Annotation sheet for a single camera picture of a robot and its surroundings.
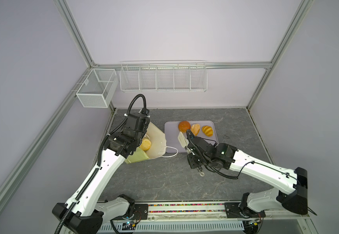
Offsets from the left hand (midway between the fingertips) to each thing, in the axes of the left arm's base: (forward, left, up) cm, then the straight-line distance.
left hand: (131, 126), depth 70 cm
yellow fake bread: (+14, -45, -28) cm, 55 cm away
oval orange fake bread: (+15, -36, -27) cm, 48 cm away
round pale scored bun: (+1, -3, -20) cm, 21 cm away
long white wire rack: (+42, -16, -1) cm, 45 cm away
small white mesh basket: (+39, +30, -7) cm, 49 cm away
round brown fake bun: (+19, -28, -27) cm, 44 cm away
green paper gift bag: (-4, -11, -17) cm, 20 cm away
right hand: (-13, -27, -13) cm, 33 cm away
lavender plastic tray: (-5, -20, -11) cm, 23 cm away
